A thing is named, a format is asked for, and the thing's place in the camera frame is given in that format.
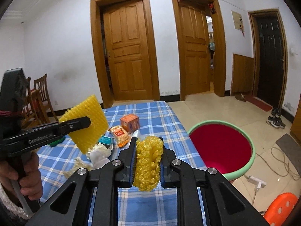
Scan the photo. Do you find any middle wooden door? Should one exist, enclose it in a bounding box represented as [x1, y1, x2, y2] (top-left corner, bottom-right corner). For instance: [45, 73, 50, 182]
[172, 0, 226, 101]

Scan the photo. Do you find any black sneakers pair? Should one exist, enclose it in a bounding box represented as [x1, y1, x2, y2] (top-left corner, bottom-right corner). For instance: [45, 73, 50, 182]
[266, 108, 286, 129]

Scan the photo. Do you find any yellow spiky foam sheet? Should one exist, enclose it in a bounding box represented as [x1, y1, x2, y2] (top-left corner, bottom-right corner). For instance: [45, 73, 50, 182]
[59, 95, 109, 154]

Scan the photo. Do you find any wooden door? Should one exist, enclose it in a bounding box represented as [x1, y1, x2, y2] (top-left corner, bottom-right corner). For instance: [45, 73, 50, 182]
[90, 0, 160, 108]
[172, 0, 226, 101]

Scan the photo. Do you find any left wooden door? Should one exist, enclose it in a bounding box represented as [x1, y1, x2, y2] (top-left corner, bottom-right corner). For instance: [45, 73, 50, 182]
[90, 0, 160, 108]

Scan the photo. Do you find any blue plaid tablecloth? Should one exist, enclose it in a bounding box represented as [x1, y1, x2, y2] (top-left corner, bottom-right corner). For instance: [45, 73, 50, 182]
[38, 101, 206, 225]

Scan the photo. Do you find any grey floor cable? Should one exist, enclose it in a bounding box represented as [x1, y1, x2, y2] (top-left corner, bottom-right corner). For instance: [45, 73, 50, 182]
[255, 146, 301, 181]

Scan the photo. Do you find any orange snack packet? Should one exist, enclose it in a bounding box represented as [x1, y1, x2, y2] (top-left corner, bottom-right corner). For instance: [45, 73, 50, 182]
[109, 125, 130, 148]

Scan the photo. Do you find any yellow bubble wrap wad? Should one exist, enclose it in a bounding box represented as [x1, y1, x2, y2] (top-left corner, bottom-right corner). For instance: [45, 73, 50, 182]
[133, 136, 164, 192]

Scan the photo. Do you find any brown slipper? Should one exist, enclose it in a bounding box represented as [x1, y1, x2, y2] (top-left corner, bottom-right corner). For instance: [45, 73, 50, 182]
[235, 93, 246, 102]

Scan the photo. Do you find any red door mat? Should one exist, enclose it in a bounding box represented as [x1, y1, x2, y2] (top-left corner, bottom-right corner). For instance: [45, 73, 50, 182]
[244, 95, 272, 112]

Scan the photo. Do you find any white power strip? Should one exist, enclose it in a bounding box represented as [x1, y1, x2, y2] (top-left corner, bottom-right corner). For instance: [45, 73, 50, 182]
[244, 175, 267, 192]

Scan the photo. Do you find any wooden chair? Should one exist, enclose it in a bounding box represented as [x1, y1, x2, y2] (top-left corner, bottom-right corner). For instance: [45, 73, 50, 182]
[21, 76, 42, 129]
[34, 74, 58, 121]

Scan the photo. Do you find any cream paper wad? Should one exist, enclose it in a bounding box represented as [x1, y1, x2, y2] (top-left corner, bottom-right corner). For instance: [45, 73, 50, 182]
[63, 157, 93, 179]

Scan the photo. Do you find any teal toothpaste box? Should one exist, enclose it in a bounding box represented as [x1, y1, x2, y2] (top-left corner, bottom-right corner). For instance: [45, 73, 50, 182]
[98, 135, 114, 146]

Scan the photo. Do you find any white sock bundle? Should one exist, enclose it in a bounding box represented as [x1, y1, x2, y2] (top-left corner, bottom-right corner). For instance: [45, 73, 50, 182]
[86, 143, 112, 169]

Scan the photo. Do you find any grey floor mat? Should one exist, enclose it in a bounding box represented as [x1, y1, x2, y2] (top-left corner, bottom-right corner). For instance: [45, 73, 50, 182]
[275, 134, 301, 174]

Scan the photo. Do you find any wooden tv cabinet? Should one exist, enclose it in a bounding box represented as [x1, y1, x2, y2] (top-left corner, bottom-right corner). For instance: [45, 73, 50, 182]
[290, 97, 301, 145]

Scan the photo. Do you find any green flower-shaped toy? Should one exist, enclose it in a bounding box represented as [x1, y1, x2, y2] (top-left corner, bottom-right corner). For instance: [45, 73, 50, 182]
[49, 136, 66, 147]

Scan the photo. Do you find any orange cardboard box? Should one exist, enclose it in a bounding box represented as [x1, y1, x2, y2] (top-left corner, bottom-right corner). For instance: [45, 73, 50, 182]
[120, 114, 140, 134]

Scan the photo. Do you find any black entrance door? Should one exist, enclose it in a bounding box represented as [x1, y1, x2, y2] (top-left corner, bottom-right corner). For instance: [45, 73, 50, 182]
[249, 9, 288, 108]

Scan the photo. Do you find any red basin green rim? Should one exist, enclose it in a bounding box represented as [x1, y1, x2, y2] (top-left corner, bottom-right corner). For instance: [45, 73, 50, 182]
[188, 120, 256, 183]

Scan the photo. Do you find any person's left hand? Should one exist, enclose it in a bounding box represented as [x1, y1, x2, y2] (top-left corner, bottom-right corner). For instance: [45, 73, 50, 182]
[1, 153, 43, 204]

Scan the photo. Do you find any orange plastic stool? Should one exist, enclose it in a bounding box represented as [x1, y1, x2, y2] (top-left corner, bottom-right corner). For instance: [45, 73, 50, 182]
[264, 192, 298, 226]

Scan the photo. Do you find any wall electrical box cover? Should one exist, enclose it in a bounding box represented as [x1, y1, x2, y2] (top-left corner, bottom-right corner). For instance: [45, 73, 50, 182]
[232, 11, 244, 32]

